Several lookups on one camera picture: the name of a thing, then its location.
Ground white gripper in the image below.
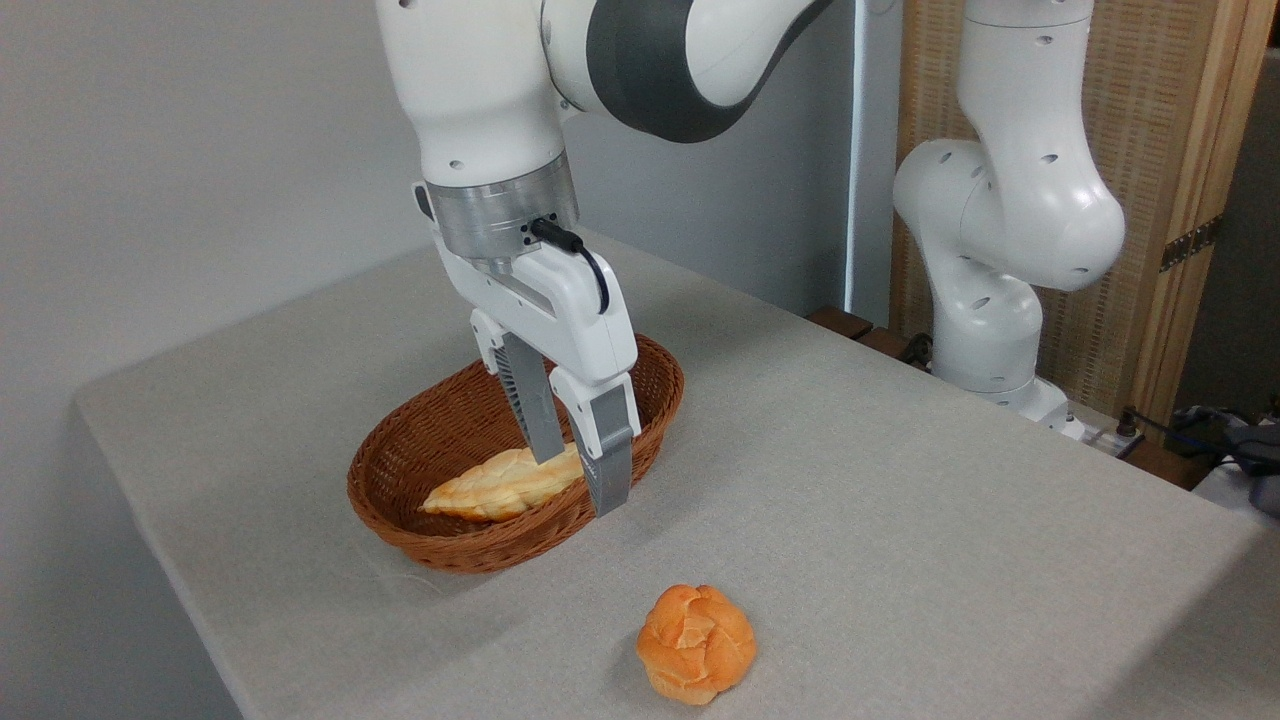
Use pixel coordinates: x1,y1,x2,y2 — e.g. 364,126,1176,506
415,183,641,518

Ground white vertical wall strip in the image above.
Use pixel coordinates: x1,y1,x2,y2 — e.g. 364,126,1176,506
845,0,871,313

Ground black background cable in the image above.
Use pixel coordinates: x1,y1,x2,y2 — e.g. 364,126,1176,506
1115,403,1280,471

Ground wooden woven folding screen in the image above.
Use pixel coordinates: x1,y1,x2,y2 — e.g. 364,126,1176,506
890,0,1280,431

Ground brown wicker basket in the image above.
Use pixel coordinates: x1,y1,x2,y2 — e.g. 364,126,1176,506
347,333,686,574

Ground dark wooden base slats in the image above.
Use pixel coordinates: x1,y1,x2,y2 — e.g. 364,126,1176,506
808,305,933,369

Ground grey fabric tablecloth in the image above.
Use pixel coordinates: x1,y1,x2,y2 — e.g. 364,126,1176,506
75,230,1280,720

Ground round knotted bread roll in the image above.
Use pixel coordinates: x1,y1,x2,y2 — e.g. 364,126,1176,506
636,585,758,706

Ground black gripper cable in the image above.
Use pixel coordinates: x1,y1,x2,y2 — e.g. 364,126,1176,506
529,217,611,315

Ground metal screen hinge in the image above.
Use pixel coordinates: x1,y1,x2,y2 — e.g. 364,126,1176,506
1160,215,1223,273

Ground long twisted bread loaf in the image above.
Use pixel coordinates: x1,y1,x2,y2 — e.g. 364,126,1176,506
420,443,591,523

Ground dark grey bag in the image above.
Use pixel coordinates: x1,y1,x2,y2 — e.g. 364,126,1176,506
1222,423,1280,518

